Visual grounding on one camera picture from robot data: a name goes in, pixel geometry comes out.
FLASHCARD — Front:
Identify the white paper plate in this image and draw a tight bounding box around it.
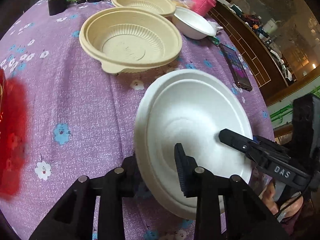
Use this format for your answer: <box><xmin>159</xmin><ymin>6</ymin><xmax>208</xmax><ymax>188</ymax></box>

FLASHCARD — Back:
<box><xmin>135</xmin><ymin>69</ymin><xmax>253</xmax><ymax>219</ymax></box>

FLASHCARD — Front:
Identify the small white paper bowl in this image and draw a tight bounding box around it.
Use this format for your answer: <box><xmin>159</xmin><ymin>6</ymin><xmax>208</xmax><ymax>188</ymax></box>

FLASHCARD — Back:
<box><xmin>172</xmin><ymin>7</ymin><xmax>217</xmax><ymax>40</ymax></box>

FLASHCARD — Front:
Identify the large beige plastic bowl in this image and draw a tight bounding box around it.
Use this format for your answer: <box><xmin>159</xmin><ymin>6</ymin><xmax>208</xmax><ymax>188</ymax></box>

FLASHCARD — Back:
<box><xmin>79</xmin><ymin>7</ymin><xmax>182</xmax><ymax>74</ymax></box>

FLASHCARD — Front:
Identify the person's right hand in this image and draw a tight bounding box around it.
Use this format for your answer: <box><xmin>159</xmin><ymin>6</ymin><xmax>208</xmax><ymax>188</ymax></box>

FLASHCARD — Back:
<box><xmin>261</xmin><ymin>180</ymin><xmax>303</xmax><ymax>218</ymax></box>

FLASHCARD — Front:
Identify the wooden sideboard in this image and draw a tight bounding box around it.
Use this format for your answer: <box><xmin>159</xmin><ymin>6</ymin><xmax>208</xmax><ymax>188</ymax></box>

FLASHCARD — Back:
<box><xmin>209</xmin><ymin>2</ymin><xmax>319</xmax><ymax>106</ymax></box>

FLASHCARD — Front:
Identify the smartphone with colourful screen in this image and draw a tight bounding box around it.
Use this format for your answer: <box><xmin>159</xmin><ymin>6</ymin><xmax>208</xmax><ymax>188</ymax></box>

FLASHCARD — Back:
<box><xmin>219</xmin><ymin>44</ymin><xmax>253</xmax><ymax>92</ymax></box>

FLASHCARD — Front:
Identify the red scalloped plate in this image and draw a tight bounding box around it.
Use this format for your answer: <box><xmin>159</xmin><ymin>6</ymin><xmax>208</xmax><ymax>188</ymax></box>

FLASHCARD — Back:
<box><xmin>1</xmin><ymin>70</ymin><xmax>27</xmax><ymax>200</ymax></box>

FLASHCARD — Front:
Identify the bag of snacks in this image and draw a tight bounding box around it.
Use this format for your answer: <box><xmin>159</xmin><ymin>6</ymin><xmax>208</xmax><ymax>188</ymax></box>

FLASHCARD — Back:
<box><xmin>171</xmin><ymin>0</ymin><xmax>195</xmax><ymax>10</ymax></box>

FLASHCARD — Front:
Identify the dark cylindrical motor with gear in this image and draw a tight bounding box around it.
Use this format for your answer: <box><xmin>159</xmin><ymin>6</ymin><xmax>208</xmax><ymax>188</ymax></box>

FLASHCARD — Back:
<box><xmin>48</xmin><ymin>0</ymin><xmax>67</xmax><ymax>16</ymax></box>

